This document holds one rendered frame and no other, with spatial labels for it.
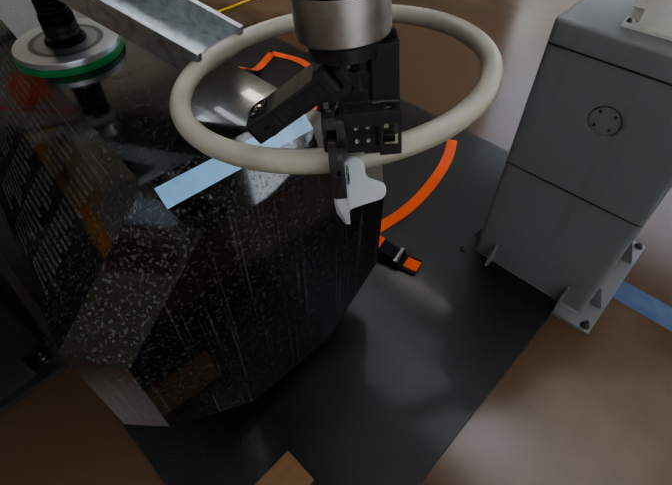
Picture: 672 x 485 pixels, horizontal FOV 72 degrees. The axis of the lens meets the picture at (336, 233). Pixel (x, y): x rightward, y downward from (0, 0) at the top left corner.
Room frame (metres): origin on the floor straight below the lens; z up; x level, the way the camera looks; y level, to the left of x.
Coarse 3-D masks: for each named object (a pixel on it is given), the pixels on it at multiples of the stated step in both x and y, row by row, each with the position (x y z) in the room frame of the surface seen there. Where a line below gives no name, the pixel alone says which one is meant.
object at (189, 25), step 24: (72, 0) 0.83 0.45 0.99; (96, 0) 0.80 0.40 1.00; (120, 0) 0.88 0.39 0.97; (144, 0) 0.90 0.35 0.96; (168, 0) 0.87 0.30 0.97; (192, 0) 0.85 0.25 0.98; (120, 24) 0.78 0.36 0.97; (144, 24) 0.75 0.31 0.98; (168, 24) 0.84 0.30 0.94; (192, 24) 0.85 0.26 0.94; (216, 24) 0.82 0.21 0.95; (240, 24) 0.81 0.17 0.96; (144, 48) 0.76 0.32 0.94; (168, 48) 0.73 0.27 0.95; (192, 48) 0.72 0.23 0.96
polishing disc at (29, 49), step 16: (32, 32) 1.01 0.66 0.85; (96, 32) 1.01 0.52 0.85; (112, 32) 1.01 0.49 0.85; (16, 48) 0.93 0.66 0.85; (32, 48) 0.93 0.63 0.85; (48, 48) 0.93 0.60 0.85; (80, 48) 0.93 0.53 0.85; (96, 48) 0.93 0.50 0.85; (112, 48) 0.95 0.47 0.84; (32, 64) 0.87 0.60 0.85; (48, 64) 0.87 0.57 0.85; (64, 64) 0.87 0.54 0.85; (80, 64) 0.88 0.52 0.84
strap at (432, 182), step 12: (264, 60) 2.47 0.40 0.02; (300, 60) 2.47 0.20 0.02; (456, 144) 1.70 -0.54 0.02; (444, 156) 1.62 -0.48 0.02; (444, 168) 1.54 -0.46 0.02; (432, 180) 1.46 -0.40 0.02; (420, 192) 1.39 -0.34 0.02; (408, 204) 1.32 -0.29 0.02; (396, 216) 1.25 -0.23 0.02; (384, 228) 1.19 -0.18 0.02
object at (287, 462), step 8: (288, 456) 0.38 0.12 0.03; (280, 464) 0.36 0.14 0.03; (288, 464) 0.36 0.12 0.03; (296, 464) 0.36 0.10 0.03; (272, 472) 0.34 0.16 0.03; (280, 472) 0.34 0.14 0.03; (288, 472) 0.34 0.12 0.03; (296, 472) 0.34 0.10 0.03; (304, 472) 0.34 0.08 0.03; (264, 480) 0.32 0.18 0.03; (272, 480) 0.32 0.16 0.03; (280, 480) 0.32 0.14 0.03; (288, 480) 0.32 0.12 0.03; (296, 480) 0.32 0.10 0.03; (304, 480) 0.32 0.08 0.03; (312, 480) 0.32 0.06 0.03
